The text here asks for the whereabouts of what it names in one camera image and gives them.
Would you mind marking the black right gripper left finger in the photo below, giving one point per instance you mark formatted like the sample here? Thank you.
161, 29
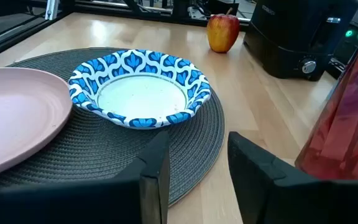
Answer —
73, 205

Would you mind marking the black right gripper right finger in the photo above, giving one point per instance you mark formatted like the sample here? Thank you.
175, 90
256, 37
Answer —
291, 202

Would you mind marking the red yellow apple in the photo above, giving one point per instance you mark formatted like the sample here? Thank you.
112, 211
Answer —
222, 34

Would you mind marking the grey woven round placemat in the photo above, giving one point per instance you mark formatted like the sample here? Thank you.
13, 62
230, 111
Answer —
104, 149

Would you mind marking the red faceted plastic cup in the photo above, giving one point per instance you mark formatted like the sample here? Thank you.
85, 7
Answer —
346, 124

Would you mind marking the pink round plate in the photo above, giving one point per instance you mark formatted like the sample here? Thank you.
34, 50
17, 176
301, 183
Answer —
17, 115

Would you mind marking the blue patterned paper bowl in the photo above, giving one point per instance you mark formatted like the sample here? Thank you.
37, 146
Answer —
141, 96

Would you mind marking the black toaster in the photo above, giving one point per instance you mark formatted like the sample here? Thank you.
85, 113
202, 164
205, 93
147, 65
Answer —
284, 40

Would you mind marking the black device with green light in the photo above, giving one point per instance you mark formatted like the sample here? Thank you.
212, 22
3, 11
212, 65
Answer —
350, 46

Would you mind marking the silver aluminium post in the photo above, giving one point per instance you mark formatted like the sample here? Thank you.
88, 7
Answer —
52, 9

